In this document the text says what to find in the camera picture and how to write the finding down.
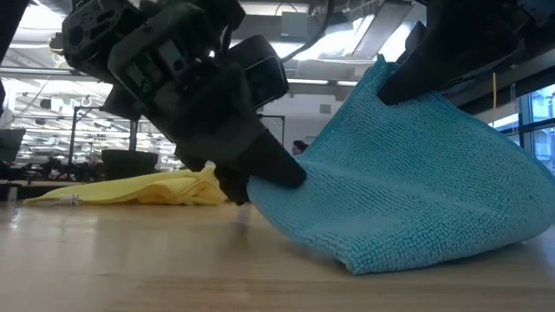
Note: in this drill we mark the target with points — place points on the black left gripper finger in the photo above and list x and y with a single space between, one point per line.
273 167
232 186

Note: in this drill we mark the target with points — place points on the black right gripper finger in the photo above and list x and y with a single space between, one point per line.
446 60

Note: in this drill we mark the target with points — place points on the yellow microfiber towel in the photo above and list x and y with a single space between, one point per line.
152 188

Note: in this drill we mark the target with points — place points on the teal microfiber towel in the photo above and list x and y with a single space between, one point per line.
412 182

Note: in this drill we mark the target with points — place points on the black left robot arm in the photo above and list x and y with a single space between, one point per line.
86 34

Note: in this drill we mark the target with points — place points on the black background robot arm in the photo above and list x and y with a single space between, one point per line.
65 167

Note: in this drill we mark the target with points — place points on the person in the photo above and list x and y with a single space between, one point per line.
300 146

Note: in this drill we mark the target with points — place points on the dark computer monitor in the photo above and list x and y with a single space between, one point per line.
12 145

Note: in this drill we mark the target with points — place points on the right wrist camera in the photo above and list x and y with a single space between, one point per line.
415 39

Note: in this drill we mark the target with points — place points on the black background station frame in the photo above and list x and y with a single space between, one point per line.
279 125
86 108

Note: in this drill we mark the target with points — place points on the black ceiling dome camera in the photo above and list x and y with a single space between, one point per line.
55 43

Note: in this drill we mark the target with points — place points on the black aluminium rig frame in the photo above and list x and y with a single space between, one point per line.
26 188

